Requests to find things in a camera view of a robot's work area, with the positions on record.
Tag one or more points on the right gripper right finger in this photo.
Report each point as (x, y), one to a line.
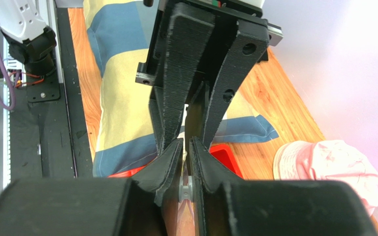
(227, 205)

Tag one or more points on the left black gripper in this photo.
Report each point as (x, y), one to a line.
(214, 43)

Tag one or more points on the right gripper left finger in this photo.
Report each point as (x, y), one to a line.
(142, 205)

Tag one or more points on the clear zip top bag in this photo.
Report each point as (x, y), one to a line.
(185, 217)

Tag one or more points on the red plastic tray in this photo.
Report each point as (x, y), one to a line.
(222, 153)

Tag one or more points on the plaid patchwork pillow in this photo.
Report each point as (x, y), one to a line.
(119, 33)

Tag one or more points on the pink bucket hat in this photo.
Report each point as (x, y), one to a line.
(329, 160)

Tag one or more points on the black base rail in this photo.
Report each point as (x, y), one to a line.
(46, 134)

